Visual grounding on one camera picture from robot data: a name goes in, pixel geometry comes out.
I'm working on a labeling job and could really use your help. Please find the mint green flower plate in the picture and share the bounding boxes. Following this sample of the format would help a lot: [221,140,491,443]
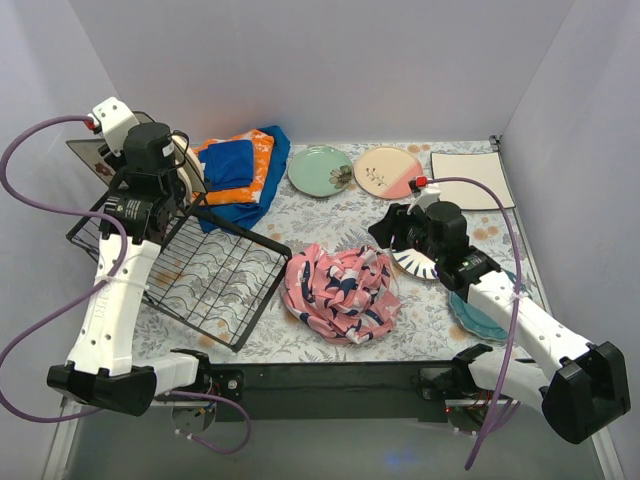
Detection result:
[287,145,353,198]

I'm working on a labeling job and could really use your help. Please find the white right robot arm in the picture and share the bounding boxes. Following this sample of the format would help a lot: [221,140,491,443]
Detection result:
[368,201,631,444]

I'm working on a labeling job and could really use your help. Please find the aluminium frame rail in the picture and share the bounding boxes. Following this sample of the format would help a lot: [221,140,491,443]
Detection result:
[43,406,625,479]

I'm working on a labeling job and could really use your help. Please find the blue and orange cloth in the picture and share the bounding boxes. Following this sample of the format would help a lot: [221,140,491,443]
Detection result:
[195,125,290,230]

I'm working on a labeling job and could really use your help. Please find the cream and pink plate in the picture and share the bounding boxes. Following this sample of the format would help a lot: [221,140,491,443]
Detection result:
[353,146,424,200]

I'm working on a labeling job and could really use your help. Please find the blue striped white plate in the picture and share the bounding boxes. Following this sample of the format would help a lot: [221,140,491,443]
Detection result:
[390,249,438,281]

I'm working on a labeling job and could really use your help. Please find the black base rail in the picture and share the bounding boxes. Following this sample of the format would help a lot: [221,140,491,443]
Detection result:
[211,360,479,422]

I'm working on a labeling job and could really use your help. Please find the floral table mat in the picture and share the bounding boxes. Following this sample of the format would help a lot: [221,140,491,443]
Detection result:
[94,140,561,362]

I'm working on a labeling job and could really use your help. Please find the teal round plate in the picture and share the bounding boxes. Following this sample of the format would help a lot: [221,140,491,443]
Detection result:
[448,292,509,343]

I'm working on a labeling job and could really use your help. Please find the cream round plate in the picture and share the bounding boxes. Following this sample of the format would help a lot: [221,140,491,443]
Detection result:
[172,135,206,202]

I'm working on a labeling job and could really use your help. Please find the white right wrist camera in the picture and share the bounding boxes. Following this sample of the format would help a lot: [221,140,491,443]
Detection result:
[408,175,441,212]

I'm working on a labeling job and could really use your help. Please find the rear white square plate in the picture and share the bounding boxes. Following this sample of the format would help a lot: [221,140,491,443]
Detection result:
[133,111,154,124]

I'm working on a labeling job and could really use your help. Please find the white square black-rimmed plate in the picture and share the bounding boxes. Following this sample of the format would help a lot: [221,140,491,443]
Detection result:
[431,152,515,211]

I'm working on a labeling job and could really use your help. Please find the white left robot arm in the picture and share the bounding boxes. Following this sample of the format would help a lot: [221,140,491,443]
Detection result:
[47,122,213,416]

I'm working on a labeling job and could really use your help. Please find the black wire dish rack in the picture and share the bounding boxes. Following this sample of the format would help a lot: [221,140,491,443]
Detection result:
[65,192,294,354]

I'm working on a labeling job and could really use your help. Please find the pink navy patterned shorts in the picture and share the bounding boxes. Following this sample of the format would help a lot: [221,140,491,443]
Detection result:
[282,243,401,345]

